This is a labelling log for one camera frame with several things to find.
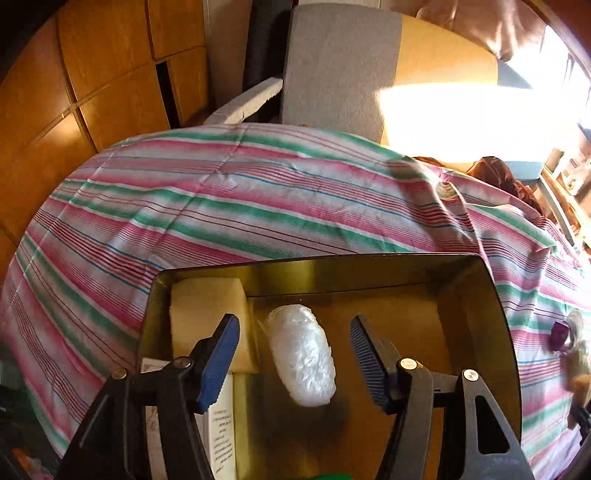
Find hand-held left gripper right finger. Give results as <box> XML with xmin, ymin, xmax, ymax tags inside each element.
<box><xmin>349</xmin><ymin>315</ymin><xmax>536</xmax><ymax>480</ymax></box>

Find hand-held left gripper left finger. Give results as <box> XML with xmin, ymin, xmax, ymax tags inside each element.
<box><xmin>55</xmin><ymin>313</ymin><xmax>242</xmax><ymax>480</ymax></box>

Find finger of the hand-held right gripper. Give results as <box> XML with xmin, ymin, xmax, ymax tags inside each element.
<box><xmin>569</xmin><ymin>401</ymin><xmax>591</xmax><ymax>432</ymax></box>

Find gold metal tin box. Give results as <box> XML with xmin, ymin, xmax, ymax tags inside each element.
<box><xmin>136</xmin><ymin>253</ymin><xmax>522</xmax><ymax>480</ymax></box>

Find small yellow sponge block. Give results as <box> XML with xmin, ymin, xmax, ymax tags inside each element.
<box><xmin>170</xmin><ymin>277</ymin><xmax>259</xmax><ymax>374</ymax></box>

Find large white plastic-wrapped bundle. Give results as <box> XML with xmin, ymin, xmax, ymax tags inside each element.
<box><xmin>263</xmin><ymin>304</ymin><xmax>337</xmax><ymax>408</ymax></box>

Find white carton box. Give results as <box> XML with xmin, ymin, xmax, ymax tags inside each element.
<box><xmin>141</xmin><ymin>357</ymin><xmax>237</xmax><ymax>480</ymax></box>

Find purple wrapper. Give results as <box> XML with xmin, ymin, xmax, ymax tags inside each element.
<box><xmin>549</xmin><ymin>320</ymin><xmax>572</xmax><ymax>352</ymax></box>

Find striped bedsheet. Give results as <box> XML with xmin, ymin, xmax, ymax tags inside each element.
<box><xmin>0</xmin><ymin>122</ymin><xmax>591</xmax><ymax>472</ymax></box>

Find wooden folding table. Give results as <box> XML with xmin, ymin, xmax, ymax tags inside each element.
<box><xmin>538</xmin><ymin>161</ymin><xmax>591</xmax><ymax>250</ymax></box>

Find brown crumpled cloth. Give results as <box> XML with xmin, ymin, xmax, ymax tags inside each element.
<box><xmin>466</xmin><ymin>157</ymin><xmax>544</xmax><ymax>214</ymax></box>

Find white sofa armrest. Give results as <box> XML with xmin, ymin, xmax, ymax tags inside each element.
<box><xmin>203</xmin><ymin>78</ymin><xmax>283</xmax><ymax>125</ymax></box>

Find grey yellow blue sofa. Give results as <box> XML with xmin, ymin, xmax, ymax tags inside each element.
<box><xmin>281</xmin><ymin>4</ymin><xmax>546</xmax><ymax>181</ymax></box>

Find wooden wardrobe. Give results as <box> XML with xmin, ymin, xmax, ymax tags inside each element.
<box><xmin>0</xmin><ymin>0</ymin><xmax>211</xmax><ymax>278</ymax></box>

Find short patterned curtain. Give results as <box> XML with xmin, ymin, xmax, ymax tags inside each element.
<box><xmin>416</xmin><ymin>0</ymin><xmax>548</xmax><ymax>62</ymax></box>

